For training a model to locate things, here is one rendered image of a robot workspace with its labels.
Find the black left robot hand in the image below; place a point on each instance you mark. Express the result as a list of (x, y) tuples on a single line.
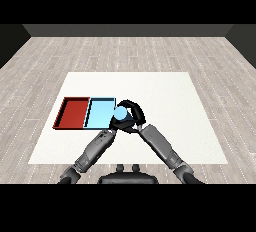
[(120, 125)]

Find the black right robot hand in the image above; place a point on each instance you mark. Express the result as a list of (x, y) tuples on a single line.
[(138, 112)]

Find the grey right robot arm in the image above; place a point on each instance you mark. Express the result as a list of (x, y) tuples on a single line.
[(163, 149)]

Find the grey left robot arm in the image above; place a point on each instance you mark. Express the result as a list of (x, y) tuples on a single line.
[(94, 151)]

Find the light blue shallow open box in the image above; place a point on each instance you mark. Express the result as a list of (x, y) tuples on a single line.
[(99, 113)]

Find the red shallow open box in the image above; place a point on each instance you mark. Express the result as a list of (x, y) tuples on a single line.
[(74, 112)]

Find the dark grey robot body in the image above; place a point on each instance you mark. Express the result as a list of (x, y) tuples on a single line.
[(128, 177)]

